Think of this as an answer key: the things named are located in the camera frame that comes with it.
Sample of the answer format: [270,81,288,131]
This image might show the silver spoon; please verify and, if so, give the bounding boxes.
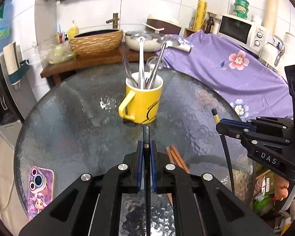
[145,56,164,89]

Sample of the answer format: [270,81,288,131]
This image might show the silver ladle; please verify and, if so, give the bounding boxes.
[145,35,180,89]

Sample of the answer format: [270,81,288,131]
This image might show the silver tongs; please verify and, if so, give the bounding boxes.
[138,36,145,89]

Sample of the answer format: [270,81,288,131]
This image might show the right human hand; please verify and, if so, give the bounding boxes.
[274,174,289,201]

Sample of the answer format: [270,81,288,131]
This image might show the purple floral cloth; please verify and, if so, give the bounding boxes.
[163,31,293,121]

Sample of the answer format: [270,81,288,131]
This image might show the yellow duck mug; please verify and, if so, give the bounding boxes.
[118,75,163,124]

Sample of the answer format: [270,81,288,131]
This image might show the round glass table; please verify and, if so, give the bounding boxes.
[14,62,256,236]

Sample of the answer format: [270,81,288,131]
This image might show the white thermos flask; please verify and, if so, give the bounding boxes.
[258,32,294,75]

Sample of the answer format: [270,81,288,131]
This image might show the white microwave oven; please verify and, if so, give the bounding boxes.
[218,14,269,56]

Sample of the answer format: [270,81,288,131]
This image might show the phone in pink case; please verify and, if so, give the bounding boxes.
[28,166,55,220]

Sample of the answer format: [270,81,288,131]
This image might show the wooden counter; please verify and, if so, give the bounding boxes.
[40,42,160,86]

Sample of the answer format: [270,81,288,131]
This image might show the brown glass bottle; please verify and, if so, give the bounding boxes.
[205,14,214,34]

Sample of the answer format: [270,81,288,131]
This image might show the white cooking pot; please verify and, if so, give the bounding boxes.
[124,30,192,53]

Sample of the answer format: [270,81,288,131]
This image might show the yellow wrap roll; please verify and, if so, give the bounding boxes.
[193,0,207,31]

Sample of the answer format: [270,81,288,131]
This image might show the green stacked containers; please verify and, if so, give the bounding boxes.
[232,0,249,19]

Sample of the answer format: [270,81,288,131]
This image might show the woven basket sink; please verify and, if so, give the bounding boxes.
[70,29,124,55]

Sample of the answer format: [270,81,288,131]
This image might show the tall paper cup stack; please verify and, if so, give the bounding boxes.
[264,0,278,36]

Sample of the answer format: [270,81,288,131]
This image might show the brown white rice cooker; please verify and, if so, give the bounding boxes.
[144,18,182,35]

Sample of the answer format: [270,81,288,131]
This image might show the plastic bag with food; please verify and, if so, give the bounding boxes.
[39,44,76,65]

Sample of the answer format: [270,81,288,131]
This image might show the bamboo style faucet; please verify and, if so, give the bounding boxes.
[106,13,119,29]

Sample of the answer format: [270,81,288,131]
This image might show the yellow soap bottle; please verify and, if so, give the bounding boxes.
[67,20,79,40]

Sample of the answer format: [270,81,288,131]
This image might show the water dispenser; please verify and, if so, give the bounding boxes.
[0,52,37,148]

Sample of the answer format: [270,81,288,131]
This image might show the blue water jug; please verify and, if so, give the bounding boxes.
[0,0,13,53]

